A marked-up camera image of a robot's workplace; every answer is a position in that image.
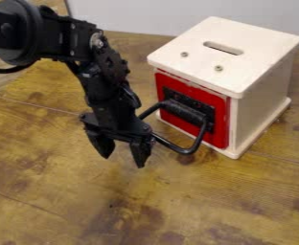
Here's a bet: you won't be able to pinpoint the white wooden box cabinet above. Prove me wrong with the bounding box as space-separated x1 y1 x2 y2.
146 16 299 159

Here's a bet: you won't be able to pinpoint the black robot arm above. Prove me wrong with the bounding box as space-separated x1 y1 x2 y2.
0 0 153 167

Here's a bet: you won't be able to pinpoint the red drawer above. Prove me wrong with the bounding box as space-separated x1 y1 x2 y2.
154 69 229 149

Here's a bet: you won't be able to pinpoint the black metal drawer handle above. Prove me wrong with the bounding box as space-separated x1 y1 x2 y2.
136 85 217 156

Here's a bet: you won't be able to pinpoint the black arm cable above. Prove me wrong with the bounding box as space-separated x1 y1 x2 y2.
0 62 34 75

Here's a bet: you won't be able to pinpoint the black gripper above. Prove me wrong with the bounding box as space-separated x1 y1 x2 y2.
77 31 154 168

